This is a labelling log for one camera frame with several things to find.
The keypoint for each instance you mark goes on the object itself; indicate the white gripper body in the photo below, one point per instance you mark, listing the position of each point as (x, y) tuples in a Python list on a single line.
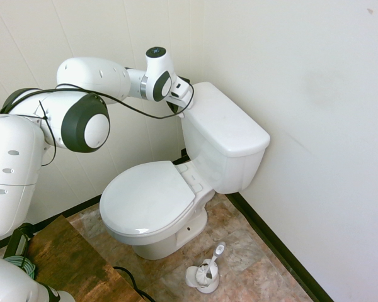
[(186, 99)]

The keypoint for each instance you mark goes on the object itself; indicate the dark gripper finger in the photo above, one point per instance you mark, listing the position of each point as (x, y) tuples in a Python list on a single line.
[(173, 107)]

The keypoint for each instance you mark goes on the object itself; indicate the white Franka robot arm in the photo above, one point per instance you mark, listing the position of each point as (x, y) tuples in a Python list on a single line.
[(82, 100)]

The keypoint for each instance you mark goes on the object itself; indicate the white toilet tank lid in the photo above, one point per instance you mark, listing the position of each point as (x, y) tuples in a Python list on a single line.
[(226, 122)]

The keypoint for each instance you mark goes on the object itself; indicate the white toilet tank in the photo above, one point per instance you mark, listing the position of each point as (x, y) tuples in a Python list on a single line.
[(230, 170)]

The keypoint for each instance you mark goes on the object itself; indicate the white toilet seat cover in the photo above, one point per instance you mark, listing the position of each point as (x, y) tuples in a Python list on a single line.
[(145, 204)]

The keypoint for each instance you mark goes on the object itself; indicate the white toilet bowl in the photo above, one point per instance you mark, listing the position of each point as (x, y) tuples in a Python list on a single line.
[(163, 242)]

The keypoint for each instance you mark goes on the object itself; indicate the white toilet brush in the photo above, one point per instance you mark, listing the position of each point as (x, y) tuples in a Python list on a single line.
[(212, 261)]

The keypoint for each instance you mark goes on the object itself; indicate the white toilet brush holder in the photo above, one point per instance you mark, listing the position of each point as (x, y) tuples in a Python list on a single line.
[(192, 278)]

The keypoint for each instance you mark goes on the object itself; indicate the long black baseboard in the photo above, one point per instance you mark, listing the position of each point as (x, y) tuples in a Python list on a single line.
[(280, 248)]

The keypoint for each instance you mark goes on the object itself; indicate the brown wooden table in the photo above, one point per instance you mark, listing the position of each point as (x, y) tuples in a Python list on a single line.
[(72, 261)]

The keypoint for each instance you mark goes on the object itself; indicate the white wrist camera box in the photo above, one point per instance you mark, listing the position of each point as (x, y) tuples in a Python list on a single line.
[(180, 87)]

